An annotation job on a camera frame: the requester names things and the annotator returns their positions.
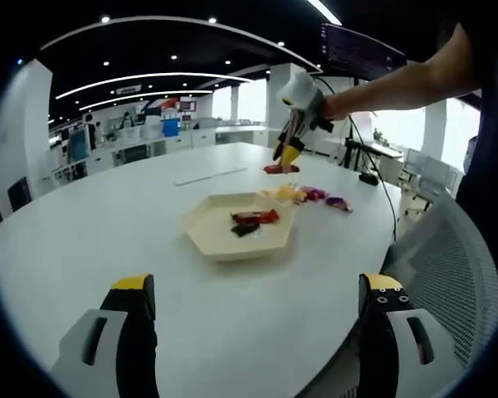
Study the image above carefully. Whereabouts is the cream hexagonal container tray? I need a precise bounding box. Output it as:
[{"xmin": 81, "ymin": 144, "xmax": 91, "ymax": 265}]
[{"xmin": 178, "ymin": 190, "xmax": 298, "ymax": 263}]

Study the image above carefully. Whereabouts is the black office chair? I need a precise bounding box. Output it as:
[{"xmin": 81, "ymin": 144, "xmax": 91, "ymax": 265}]
[
  {"xmin": 7, "ymin": 177, "xmax": 34, "ymax": 212},
  {"xmin": 124, "ymin": 145, "xmax": 150, "ymax": 163}
]

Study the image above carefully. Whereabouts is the dark hanging monitor screen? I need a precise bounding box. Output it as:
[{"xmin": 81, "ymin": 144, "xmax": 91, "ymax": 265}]
[{"xmin": 319, "ymin": 21, "xmax": 408, "ymax": 82}]

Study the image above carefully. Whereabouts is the cyan lit computer monitor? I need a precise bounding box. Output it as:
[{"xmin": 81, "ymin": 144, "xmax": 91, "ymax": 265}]
[{"xmin": 68, "ymin": 128, "xmax": 93, "ymax": 165}]

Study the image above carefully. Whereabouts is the white background desk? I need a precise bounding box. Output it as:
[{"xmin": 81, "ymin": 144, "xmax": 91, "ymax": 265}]
[{"xmin": 346, "ymin": 138, "xmax": 406, "ymax": 158}]

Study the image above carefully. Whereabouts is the straight ceiling light strip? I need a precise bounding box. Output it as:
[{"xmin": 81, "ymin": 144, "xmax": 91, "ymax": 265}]
[{"xmin": 306, "ymin": 0, "xmax": 341, "ymax": 26}]

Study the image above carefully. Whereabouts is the red chocolate bar food packet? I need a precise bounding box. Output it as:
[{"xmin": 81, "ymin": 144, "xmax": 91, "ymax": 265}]
[{"xmin": 230, "ymin": 209, "xmax": 281, "ymax": 225}]

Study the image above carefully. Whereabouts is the person's right hand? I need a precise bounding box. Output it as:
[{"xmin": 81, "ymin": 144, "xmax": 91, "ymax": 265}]
[{"xmin": 321, "ymin": 91, "xmax": 352, "ymax": 122}]

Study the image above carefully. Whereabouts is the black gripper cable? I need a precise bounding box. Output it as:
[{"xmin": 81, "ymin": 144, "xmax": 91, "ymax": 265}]
[{"xmin": 313, "ymin": 76, "xmax": 399, "ymax": 241}]

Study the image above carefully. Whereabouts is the red brown wafer food packet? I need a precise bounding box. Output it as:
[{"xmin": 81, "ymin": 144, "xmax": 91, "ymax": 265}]
[{"xmin": 261, "ymin": 163, "xmax": 300, "ymax": 174}]

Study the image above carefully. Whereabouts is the clear dark prune food packet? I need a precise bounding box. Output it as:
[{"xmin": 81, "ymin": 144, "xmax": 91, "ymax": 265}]
[{"xmin": 231, "ymin": 223, "xmax": 271, "ymax": 240}]

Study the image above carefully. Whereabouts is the black tripod stand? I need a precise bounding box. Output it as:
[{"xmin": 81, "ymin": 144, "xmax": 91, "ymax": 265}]
[{"xmin": 343, "ymin": 115, "xmax": 378, "ymax": 171}]

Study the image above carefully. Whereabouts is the white mesh office chair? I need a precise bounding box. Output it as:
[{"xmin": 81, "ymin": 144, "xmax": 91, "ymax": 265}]
[{"xmin": 381, "ymin": 192, "xmax": 498, "ymax": 370}]

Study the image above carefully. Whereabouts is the curved ceiling light strip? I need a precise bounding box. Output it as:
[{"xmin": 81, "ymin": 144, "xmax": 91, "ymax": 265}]
[
  {"xmin": 56, "ymin": 72, "xmax": 252, "ymax": 100},
  {"xmin": 79, "ymin": 90, "xmax": 215, "ymax": 112}
]

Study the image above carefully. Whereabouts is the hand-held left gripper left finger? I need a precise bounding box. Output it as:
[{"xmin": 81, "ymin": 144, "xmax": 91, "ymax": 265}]
[{"xmin": 49, "ymin": 273, "xmax": 159, "ymax": 398}]

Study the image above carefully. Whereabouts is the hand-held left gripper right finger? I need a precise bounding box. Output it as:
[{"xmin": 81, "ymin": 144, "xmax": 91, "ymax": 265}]
[{"xmin": 356, "ymin": 272, "xmax": 461, "ymax": 398}]

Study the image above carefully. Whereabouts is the white cabinet counter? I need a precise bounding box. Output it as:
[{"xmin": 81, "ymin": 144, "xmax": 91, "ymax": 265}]
[{"xmin": 149, "ymin": 124, "xmax": 275, "ymax": 157}]

